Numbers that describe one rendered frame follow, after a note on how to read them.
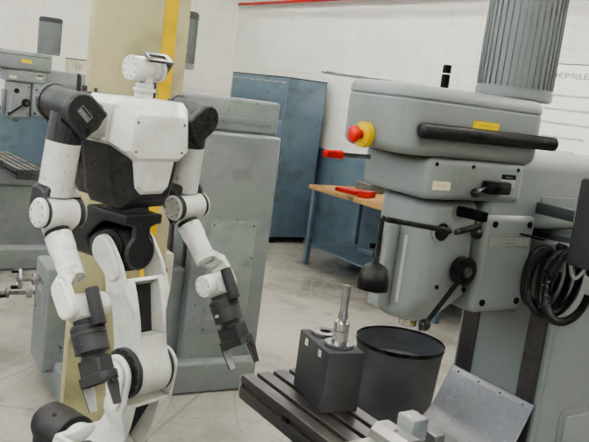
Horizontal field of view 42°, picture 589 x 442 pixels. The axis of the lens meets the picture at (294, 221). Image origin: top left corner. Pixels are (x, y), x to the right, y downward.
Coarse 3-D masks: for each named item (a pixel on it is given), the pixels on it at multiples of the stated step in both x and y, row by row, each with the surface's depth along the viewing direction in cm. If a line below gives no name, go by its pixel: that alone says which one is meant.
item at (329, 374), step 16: (304, 336) 240; (320, 336) 236; (304, 352) 239; (320, 352) 229; (336, 352) 225; (352, 352) 227; (304, 368) 239; (320, 368) 228; (336, 368) 225; (352, 368) 227; (304, 384) 238; (320, 384) 228; (336, 384) 226; (352, 384) 228; (320, 400) 227; (336, 400) 227; (352, 400) 230
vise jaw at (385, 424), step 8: (376, 424) 198; (384, 424) 197; (392, 424) 198; (376, 432) 196; (384, 432) 195; (392, 432) 194; (400, 432) 194; (408, 432) 194; (376, 440) 196; (384, 440) 194; (392, 440) 192; (400, 440) 191; (408, 440) 190; (416, 440) 191
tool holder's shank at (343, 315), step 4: (344, 284) 229; (344, 288) 227; (348, 288) 227; (344, 292) 227; (348, 292) 227; (344, 296) 227; (348, 296) 227; (344, 300) 227; (348, 300) 228; (344, 304) 228; (348, 304) 228; (340, 308) 229; (344, 308) 228; (340, 312) 228; (344, 312) 228; (340, 316) 228; (344, 316) 228; (340, 320) 229; (344, 320) 229
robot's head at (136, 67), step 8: (128, 56) 207; (136, 56) 206; (128, 64) 207; (136, 64) 205; (144, 64) 206; (152, 64) 209; (160, 64) 212; (128, 72) 207; (136, 72) 205; (144, 72) 207; (152, 72) 209; (160, 72) 212; (136, 80) 209; (144, 80) 209; (152, 80) 211; (160, 80) 213; (136, 88) 209; (144, 88) 209; (152, 88) 211
